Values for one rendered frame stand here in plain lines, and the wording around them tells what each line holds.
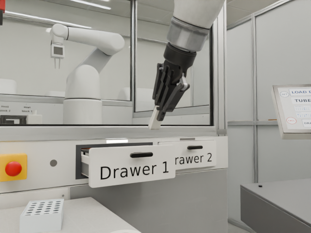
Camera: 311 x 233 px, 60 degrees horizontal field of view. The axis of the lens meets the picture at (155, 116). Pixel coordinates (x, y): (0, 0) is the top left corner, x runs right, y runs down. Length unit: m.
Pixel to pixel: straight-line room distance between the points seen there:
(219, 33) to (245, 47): 1.53
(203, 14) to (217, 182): 0.84
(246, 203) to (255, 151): 1.98
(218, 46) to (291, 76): 1.25
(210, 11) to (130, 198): 0.69
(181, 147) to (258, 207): 0.52
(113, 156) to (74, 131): 0.18
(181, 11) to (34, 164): 0.61
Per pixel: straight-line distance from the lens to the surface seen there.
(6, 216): 0.82
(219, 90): 1.26
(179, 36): 0.61
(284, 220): 0.57
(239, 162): 2.83
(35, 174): 0.91
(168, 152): 0.90
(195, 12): 0.60
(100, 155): 0.79
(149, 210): 1.08
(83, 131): 0.93
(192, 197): 1.18
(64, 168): 0.92
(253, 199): 0.66
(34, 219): 0.68
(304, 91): 1.49
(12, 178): 0.86
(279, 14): 2.66
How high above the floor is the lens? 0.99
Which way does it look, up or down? 2 degrees up
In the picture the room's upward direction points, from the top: straight up
